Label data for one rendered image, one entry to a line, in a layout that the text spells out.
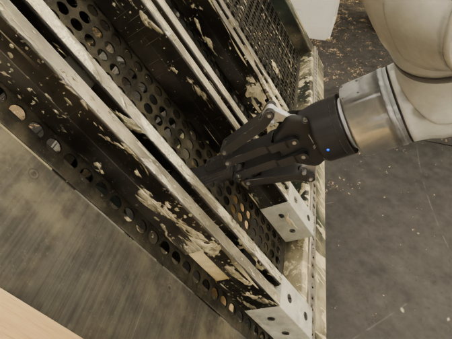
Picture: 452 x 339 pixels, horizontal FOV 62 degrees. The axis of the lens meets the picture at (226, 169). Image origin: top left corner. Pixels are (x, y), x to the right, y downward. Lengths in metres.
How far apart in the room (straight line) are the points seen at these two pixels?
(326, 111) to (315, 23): 3.51
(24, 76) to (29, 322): 0.24
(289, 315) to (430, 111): 0.42
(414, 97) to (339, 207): 1.85
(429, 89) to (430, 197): 2.11
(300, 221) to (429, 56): 0.59
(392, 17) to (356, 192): 2.07
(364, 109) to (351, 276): 1.60
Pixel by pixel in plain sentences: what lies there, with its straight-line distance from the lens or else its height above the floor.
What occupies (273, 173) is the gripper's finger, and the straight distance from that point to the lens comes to 0.53.
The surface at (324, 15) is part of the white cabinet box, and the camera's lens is 3.91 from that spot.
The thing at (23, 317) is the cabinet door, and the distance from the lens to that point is 0.40.
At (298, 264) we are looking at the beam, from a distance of 0.87.
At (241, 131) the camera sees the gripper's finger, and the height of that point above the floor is 1.33.
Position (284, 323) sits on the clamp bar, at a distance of 0.72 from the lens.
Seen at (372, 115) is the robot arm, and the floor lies 1.39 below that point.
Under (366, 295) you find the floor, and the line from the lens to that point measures 1.95.
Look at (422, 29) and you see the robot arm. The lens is 0.30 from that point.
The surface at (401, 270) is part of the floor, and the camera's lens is 2.09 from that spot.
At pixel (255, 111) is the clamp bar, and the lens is 0.95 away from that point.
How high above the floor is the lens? 1.62
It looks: 44 degrees down
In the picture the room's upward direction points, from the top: straight up
